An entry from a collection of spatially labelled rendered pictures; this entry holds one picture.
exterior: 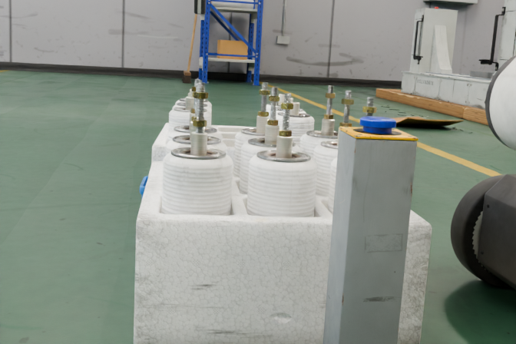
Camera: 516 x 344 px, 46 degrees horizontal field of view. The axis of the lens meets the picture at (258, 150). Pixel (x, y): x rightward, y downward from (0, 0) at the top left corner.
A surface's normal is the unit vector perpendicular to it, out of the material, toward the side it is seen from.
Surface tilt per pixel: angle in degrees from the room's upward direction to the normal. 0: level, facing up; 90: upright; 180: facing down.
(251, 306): 90
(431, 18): 90
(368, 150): 90
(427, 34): 90
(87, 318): 0
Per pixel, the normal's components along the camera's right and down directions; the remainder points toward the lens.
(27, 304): 0.06, -0.98
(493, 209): -0.99, -0.03
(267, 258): 0.12, 0.17
